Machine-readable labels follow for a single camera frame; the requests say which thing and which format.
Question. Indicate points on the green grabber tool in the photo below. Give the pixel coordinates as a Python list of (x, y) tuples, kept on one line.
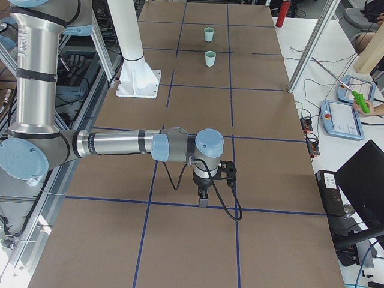
[(357, 96)]

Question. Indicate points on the wooden beam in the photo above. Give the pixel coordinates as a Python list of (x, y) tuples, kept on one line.
[(369, 47)]

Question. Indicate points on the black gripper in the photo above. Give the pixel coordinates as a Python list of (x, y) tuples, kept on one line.
[(200, 183)]

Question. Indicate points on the near black orange connector box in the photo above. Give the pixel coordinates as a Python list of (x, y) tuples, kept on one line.
[(313, 147)]

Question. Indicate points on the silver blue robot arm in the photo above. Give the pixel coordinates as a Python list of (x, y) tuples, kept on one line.
[(34, 145)]

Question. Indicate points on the black orange connector box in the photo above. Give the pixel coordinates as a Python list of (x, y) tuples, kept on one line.
[(313, 147), (306, 124)]

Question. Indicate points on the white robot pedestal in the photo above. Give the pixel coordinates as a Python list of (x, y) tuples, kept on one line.
[(137, 79)]

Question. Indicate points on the near teach pendant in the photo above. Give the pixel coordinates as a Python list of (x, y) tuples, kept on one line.
[(341, 120)]

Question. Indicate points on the black computer box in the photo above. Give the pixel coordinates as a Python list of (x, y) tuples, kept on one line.
[(330, 193)]

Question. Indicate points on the far teach pendant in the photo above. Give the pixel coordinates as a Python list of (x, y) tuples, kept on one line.
[(364, 87)]

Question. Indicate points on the teach pendant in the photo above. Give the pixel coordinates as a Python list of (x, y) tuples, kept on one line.
[(341, 120), (364, 87)]

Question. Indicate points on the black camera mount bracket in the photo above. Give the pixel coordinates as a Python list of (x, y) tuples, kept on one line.
[(226, 171)]

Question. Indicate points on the aluminium frame post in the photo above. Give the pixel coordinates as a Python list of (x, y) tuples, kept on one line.
[(319, 29)]

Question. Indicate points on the brown paper table cover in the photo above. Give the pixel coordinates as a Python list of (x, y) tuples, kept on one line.
[(130, 222)]

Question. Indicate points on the aluminium frame rail left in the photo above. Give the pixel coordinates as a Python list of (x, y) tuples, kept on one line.
[(102, 52)]

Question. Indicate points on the red bottle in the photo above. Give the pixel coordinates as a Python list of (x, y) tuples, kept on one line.
[(285, 5)]

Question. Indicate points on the black monitor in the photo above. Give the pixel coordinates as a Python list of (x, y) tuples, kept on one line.
[(361, 181)]

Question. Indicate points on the mint green cup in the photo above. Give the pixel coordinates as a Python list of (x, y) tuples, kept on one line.
[(210, 57), (208, 34)]

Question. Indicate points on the far black orange connector box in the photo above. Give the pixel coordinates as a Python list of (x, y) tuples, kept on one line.
[(306, 124)]

